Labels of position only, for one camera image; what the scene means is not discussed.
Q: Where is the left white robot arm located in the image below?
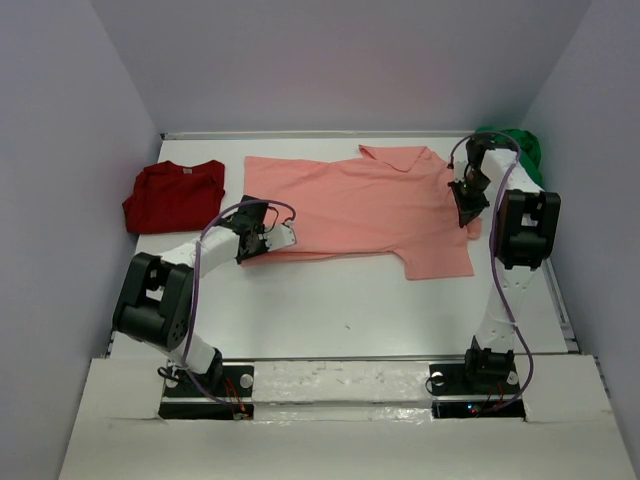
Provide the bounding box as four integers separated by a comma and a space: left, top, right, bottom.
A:
112, 196, 270, 398

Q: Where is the red folded t-shirt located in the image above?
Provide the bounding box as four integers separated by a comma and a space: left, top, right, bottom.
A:
122, 160, 225, 235

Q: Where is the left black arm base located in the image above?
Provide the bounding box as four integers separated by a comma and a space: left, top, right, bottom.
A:
156, 361, 255, 421

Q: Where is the green crumpled t-shirt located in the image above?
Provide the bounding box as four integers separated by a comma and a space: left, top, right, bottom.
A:
475, 126, 543, 187

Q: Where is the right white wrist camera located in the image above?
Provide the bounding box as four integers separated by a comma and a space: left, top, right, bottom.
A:
447, 160, 468, 181

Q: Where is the pink t-shirt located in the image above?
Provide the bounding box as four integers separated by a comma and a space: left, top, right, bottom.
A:
244, 145, 482, 280

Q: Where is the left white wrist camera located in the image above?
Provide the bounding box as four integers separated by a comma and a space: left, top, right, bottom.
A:
262, 224, 297, 252

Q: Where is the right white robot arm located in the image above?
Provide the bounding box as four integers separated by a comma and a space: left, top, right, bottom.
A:
449, 131, 561, 387

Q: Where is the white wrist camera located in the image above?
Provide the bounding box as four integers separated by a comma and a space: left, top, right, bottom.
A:
447, 160, 468, 181
262, 224, 297, 252

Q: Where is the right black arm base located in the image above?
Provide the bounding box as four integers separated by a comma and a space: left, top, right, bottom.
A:
425, 344, 525, 419

